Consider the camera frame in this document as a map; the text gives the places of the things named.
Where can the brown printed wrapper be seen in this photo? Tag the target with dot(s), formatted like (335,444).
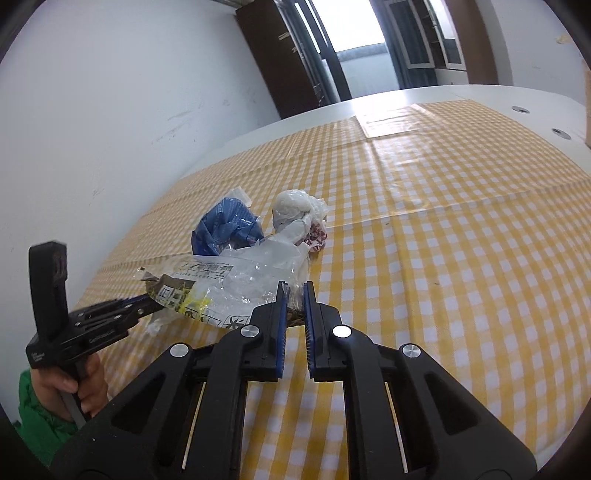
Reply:
(173,290)

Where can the yellow checked tablecloth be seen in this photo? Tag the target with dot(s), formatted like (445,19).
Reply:
(438,254)

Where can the white plastic bag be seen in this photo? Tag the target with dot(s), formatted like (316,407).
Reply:
(293,205)

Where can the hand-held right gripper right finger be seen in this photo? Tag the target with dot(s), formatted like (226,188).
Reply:
(310,332)

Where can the bright balcony window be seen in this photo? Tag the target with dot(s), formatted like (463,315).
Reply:
(364,64)

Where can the dark brown wardrobe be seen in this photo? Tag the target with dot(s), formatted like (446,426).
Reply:
(277,55)

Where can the blue plastic wrapper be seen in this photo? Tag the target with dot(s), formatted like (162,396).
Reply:
(226,226)

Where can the red patterned candy wrapper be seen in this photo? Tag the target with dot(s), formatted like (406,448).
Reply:
(316,237)

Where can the person's left hand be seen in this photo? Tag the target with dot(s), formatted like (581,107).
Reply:
(92,387)

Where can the person's left forearm green sleeve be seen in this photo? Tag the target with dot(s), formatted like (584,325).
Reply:
(41,420)

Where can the clear printed plastic bag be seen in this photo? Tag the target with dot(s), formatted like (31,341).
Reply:
(249,272)

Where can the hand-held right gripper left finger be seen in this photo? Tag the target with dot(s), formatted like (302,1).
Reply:
(280,332)

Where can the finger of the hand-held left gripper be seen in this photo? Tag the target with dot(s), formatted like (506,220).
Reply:
(111,331)
(138,305)

